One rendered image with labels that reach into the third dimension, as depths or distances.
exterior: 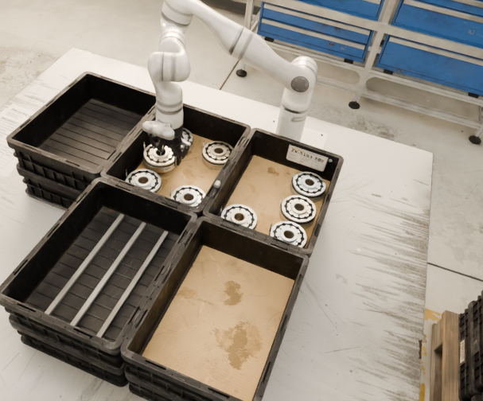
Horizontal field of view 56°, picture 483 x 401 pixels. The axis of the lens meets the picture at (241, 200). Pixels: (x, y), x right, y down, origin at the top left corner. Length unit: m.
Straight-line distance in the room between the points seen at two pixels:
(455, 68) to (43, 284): 2.64
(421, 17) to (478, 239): 1.30
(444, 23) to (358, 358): 2.19
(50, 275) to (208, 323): 0.40
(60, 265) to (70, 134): 0.50
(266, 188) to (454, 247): 1.50
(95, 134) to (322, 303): 0.88
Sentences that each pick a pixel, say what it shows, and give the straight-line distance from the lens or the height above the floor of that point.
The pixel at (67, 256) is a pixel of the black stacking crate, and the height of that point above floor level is 0.83.
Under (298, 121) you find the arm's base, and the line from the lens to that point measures 1.54.
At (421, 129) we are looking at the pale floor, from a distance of 3.34.
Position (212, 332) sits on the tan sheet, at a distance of 1.11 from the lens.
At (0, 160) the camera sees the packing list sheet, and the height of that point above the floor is 0.70.
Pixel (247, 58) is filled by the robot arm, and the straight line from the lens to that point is 1.43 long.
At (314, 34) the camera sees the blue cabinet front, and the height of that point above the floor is 0.43.
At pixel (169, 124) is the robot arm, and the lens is 1.26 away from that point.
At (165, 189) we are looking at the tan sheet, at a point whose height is 0.83.
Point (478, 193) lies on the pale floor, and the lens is 3.06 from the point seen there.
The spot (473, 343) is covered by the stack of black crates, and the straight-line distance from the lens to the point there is 2.04.
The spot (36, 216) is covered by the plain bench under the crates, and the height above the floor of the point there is 0.70.
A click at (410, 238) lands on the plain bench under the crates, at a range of 1.60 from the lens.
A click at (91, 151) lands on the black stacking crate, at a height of 0.83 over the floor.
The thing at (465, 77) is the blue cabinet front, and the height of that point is 0.41.
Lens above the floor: 1.83
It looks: 48 degrees down
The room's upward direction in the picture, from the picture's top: 10 degrees clockwise
